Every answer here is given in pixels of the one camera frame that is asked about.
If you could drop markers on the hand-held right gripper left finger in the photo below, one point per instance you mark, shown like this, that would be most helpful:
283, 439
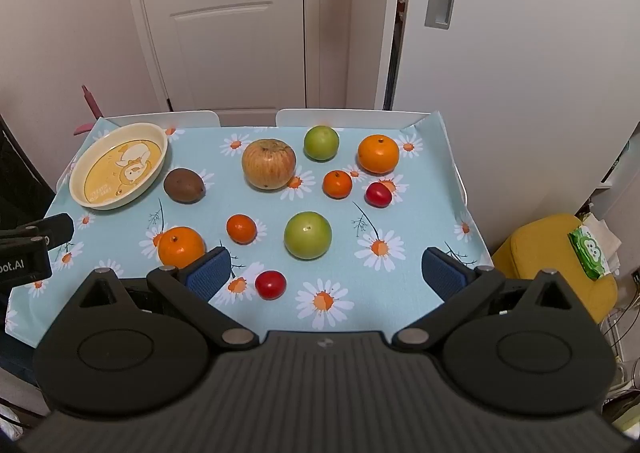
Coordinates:
212, 273

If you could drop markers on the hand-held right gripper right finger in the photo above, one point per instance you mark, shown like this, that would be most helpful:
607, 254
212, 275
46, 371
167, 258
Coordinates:
442, 275

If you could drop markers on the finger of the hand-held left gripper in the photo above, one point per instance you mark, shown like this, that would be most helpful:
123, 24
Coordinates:
57, 230

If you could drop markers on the large orange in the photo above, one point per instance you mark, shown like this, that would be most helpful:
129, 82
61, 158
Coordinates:
180, 245
378, 154

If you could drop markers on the small mandarin orange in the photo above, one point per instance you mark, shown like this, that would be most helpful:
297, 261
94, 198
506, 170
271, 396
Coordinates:
241, 229
337, 184

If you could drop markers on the red cherry tomato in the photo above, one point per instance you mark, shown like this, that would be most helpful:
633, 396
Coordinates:
377, 194
270, 284

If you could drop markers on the yellow cartoon oval dish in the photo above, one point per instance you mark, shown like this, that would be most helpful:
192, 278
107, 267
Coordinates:
122, 165

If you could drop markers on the brown kiwi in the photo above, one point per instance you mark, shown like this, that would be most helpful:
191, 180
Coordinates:
183, 184

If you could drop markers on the large green apple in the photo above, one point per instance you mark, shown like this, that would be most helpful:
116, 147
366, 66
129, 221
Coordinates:
307, 235

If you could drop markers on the large yellow-red apple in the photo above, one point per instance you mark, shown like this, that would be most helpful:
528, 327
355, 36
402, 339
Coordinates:
268, 164

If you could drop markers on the blue daisy print tablecloth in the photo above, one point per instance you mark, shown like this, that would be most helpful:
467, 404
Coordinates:
425, 218

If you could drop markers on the yellow stool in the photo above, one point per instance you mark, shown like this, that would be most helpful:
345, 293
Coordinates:
540, 258

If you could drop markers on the pink plastic object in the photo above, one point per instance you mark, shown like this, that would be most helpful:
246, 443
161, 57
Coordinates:
92, 105

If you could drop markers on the green wet wipes packet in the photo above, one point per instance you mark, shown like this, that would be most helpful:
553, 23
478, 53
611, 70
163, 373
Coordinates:
590, 253

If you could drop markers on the white chair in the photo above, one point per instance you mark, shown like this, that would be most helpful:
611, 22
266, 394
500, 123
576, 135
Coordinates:
350, 117
165, 118

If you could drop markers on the small green apple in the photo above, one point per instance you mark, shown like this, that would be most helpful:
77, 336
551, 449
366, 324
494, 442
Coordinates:
321, 143

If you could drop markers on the green wet wipes pack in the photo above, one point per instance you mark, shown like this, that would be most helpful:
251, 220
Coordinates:
607, 233

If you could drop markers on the white sliding door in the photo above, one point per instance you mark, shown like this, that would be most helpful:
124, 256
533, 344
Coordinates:
525, 58

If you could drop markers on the white panelled door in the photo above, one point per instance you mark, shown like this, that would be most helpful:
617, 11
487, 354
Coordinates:
225, 33

